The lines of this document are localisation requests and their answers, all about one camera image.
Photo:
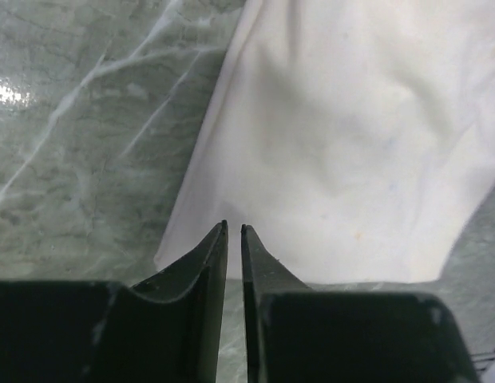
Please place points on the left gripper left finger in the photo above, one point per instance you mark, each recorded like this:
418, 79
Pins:
163, 329

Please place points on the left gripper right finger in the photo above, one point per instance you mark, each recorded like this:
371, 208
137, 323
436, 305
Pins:
297, 334

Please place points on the cream white t shirt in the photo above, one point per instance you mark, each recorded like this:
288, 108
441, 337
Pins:
356, 137

